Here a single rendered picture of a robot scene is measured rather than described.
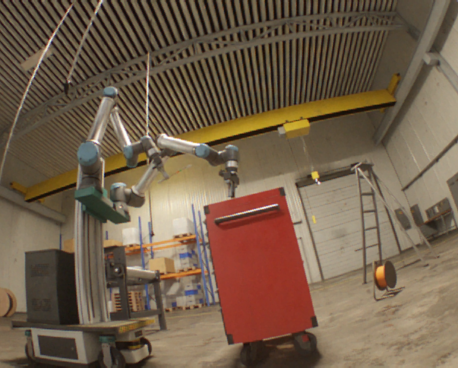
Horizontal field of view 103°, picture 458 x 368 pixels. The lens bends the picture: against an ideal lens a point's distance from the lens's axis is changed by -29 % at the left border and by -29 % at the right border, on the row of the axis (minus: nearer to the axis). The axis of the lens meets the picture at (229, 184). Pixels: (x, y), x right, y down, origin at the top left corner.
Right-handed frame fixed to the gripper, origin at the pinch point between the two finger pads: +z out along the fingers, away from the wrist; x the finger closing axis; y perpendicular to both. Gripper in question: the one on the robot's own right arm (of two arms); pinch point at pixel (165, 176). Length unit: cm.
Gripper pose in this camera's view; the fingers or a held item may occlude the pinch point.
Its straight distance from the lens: 174.9
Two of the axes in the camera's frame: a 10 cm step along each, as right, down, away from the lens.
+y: -8.3, 4.9, -2.8
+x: 1.3, -3.2, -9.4
